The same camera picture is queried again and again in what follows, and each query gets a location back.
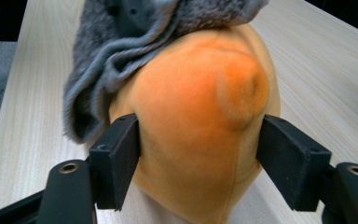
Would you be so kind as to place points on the orange plush toy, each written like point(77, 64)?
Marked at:
point(192, 124)

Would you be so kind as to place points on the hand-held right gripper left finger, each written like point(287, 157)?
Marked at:
point(116, 161)

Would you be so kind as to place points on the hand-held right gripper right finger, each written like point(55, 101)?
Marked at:
point(295, 165)

